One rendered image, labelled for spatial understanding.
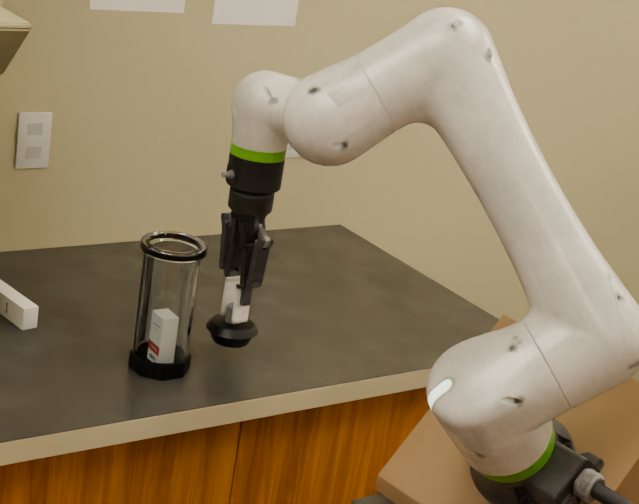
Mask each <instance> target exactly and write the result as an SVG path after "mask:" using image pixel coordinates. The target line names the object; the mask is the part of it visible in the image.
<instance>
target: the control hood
mask: <svg viewBox="0 0 639 504"><path fill-rule="evenodd" d="M31 27H32V25H31V24H30V23H29V22H28V21H26V20H24V19H22V18H21V17H19V16H17V15H15V14H14V13H12V12H10V11H8V10H7V9H5V8H3V7H1V6H0V75H1V74H3V73H4V72H5V70H6V69H7V67H8V65H9V64H10V62H11V61H12V59H13V57H14V56H15V54H16V53H17V51H18V49H19V48H20V46H21V45H22V43H23V41H24V40H25V38H26V37H27V35H28V33H29V32H30V30H31Z"/></svg>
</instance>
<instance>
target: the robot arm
mask: <svg viewBox="0 0 639 504"><path fill-rule="evenodd" d="M356 56H357V57H356ZM357 58H358V59H357ZM358 60H359V61H358ZM362 67H363V68H362ZM363 69H364V70H363ZM364 71H365V72H364ZM368 78H369V79H368ZM369 80H370V81H369ZM373 87H374V88H373ZM374 89H375V90H374ZM375 91H376V92H375ZM379 98H380V99H379ZM380 100H381V101H380ZM381 102H382V103H381ZM385 109H386V110H385ZM231 111H232V138H231V146H230V153H229V161H228V164H227V171H226V172H222V173H221V177H222V178H225V179H226V182H227V184H228V185H229V186H231V187H230V191H229V198H228V207H229V208H230V209H231V212H230V213H222V214H221V223H222V232H221V245H220V258H219V268H220V269H223V270H224V276H225V284H224V293H223V300H222V306H221V313H220V314H221V315H222V316H223V315H226V310H227V305H228V304H229V303H234V304H233V311H232V319H231V322H232V323H233V324H235V323H243V322H247V321H248V313H249V306H250V303H251V296H252V290H253V288H259V287H261V286H262V282H263V278H264V273H265V269H266V264H267V260H268V255H269V251H270V248H271V246H272V244H273V243H274V238H273V236H268V235H267V234H266V232H265V229H266V224H265V218H266V216H267V215H268V214H270V213H271V212H272V208H273V201H274V195H275V194H274V193H275V192H277V191H279V190H280V189H281V183H282V176H283V170H284V163H285V156H286V150H287V145H288V143H290V145H291V146H292V148H293V149H294V150H295V151H296V152H297V153H298V154H299V155H300V156H301V157H303V158H304V159H306V160H308V161H309V162H312V163H314V164H317V165H322V166H338V165H343V164H346V163H349V162H351V161H353V160H355V159H356V158H358V157H359V156H361V155H362V154H364V153H365V152H366V151H368V150H369V149H371V148H372V147H374V146H375V145H377V144H378V143H380V142H381V141H383V140H384V139H386V138H387V137H388V136H390V135H391V134H393V133H394V132H396V131H397V130H399V129H401V128H403V127H405V126H406V125H409V124H412V123H424V124H427V125H429V126H431V127H432V128H434V129H435V130H436V131H437V132H438V134H439V135H440V137H441V138H442V140H443V141H444V143H445V144H446V146H447V148H448V149H449V151H450V152H451V154H452V155H453V157H454V159H455V160H456V162H457V163H458V165H459V167H460V168H461V170H462V172H463V173H464V175H465V177H466V178H467V180H468V182H469V183H470V185H471V187H472V188H473V190H474V192H475V194H476V195H477V197H478V199H479V201H480V202H481V204H482V206H483V208H484V210H485V212H486V213H487V215H488V217H489V219H490V221H491V223H492V225H493V227H494V228H495V230H496V232H497V234H498V236H499V238H500V240H501V242H502V244H503V246H504V248H505V250H506V252H507V254H508V256H509V259H510V261H511V263H512V265H513V267H514V269H515V271H516V273H517V276H518V278H519V280H520V282H521V285H522V287H523V289H524V291H525V294H526V296H527V298H528V301H529V305H530V309H529V312H528V314H527V316H526V317H525V318H523V319H522V320H520V321H518V322H516V323H514V324H511V325H509V326H506V327H504V328H501V329H498V330H494V331H491V332H488V333H485V334H482V335H479V336H476V337H473V338H470V339H467V340H465V341H462V342H460V343H458V344H456V345H454V346H452V347H451V348H449V349H448V350H447V351H445V352H444V353H443V354H442V355H441V356H440V357H439V358H438V359H437V361H436V362H435V363H434V365H433V367H432V369H431V371H430V373H429V376H428V379H427V386H426V394H427V400H428V403H429V406H430V408H431V410H432V412H433V413H434V415H435V416H436V418H437V420H438V421H439V423H440V424H441V426H442V427H443V429H444V430H445V431H446V433H447V434H448V436H449V437H450V439H451V440H452V442H453V443H454V444H455V446H456V447H457V449H458V450H459V452H460V453H461V454H462V456H463V457H464V458H465V460H466V461H467V462H468V464H469V465H470V472H471V477H472V480H473V482H474V484H475V486H476V488H477V489H478V491H479V492H480V493H481V494H482V496H483V497H484V498H485V499H486V500H487V501H489V502H490V503H491V504H579V502H580V501H581V500H582V501H586V502H588V503H590V502H593V501H595V500H597V501H599V502H600V503H602V504H634V503H633V502H631V501H629V500H628V499H626V498H624V497H623V496H621V495H620V494H618V493H616V492H615V491H613V490H611V489H610V488H608V487H606V486H605V480H604V477H603V476H602V474H600V470H601V469H602V467H603V466H604V462H603V460H602V459H601V458H599V457H597V456H596V455H594V454H592V453H591V452H585V453H580V454H578V453H577V452H576V450H575V446H574V443H573V441H572V438H571V436H570V434H569V433H568V431H567V429H566V428H565V427H564V426H563V425H562V424H561V423H560V422H559V421H558V420H556V419H555V418H556V417H558V416H560V415H562V414H564V413H566V412H567V411H569V410H571V409H573V408H575V407H577V406H579V405H581V404H583V403H585V402H587V401H589V400H591V399H592V398H594V397H596V396H598V395H600V394H602V393H604V392H606V391H608V390H610V389H612V388H614V387H616V386H617V385H619V384H621V383H623V382H625V381H627V380H629V379H630V378H631V377H633V376H634V375H635V374H636V373H637V372H638V371H639V305H638V304H637V302H636V301H635V300H634V298H633V297H632V296H631V294H630V293H629V292H628V290H627V289H626V288H625V286H624V285H623V283H622V282H621V281H620V279H619V278H618V276H617V275H616V274H615V272H614V271H613V269H612V268H611V267H610V265H609V264H608V262H607V261H606V259H605V258H604V256H603V255H602V254H601V252H600V251H599V250H598V248H597V246H596V245H595V243H594V242H593V240H592V239H591V237H590V236H589V234H588V233H587V231H586V229H585V228H584V226H583V225H582V223H581V221H580V220H579V218H578V216H577V215H576V213H575V211H574V210H573V208H572V206H571V205H570V203H569V201H568V200H567V198H566V196H565V194H564V193H563V191H562V189H561V187H560V186H559V184H558V182H557V180H556V178H555V177H554V175H553V173H552V171H551V169H550V167H549V165H548V164H547V162H546V160H545V158H544V156H543V154H542V152H541V150H540V148H539V146H538V144H537V142H536V140H535V138H534V136H533V134H532V132H531V130H530V128H529V126H528V124H527V122H526V119H525V117H524V115H523V113H522V111H521V109H520V106H519V104H518V102H517V100H516V97H515V95H514V93H513V90H512V88H511V86H510V83H509V80H508V77H507V75H506V73H505V70H504V68H503V65H502V62H501V60H500V57H499V55H498V52H497V50H496V47H495V44H494V42H493V39H492V37H491V34H490V32H489V31H488V29H487V28H486V26H485V25H484V24H483V23H482V22H481V21H480V20H479V19H478V18H477V17H476V16H474V15H473V14H471V13H469V12H467V11H465V10H462V9H459V8H454V7H439V8H434V9H431V10H428V11H426V12H424V13H422V14H420V15H419V16H417V17H416V18H414V19H413V20H411V21H410V22H409V23H407V24H406V25H404V26H403V27H401V28H400V29H398V30H396V31H395V32H393V33H392V34H390V35H388V36H387V37H385V38H384V39H382V40H380V41H378V42H377V43H375V44H373V45H372V46H370V47H368V48H366V49H365V50H363V51H361V52H359V53H357V54H356V55H354V56H351V57H349V58H347V59H345V60H342V61H340V62H338V63H336V64H333V65H331V66H329V67H327V68H324V69H322V70H320V71H318V72H316V73H313V74H311V75H309V76H307V77H305V78H304V79H300V78H296V77H292V76H288V75H284V74H281V73H278V72H274V71H270V70H260V71H255V72H252V73H250V74H248V75H246V76H245V77H244V78H242V79H241V80H240V81H239V83H238V84H237V85H236V87H235V89H234V91H233V94H232V98H231ZM386 111H387V112H386ZM390 118H391V119H390ZM391 120H392V121H391ZM392 122H393V123H392ZM393 124H394V125H393ZM396 129H397V130H396ZM229 225H230V226H229ZM225 261H226V262H225ZM240 268H241V271H240ZM238 275H240V276H238Z"/></svg>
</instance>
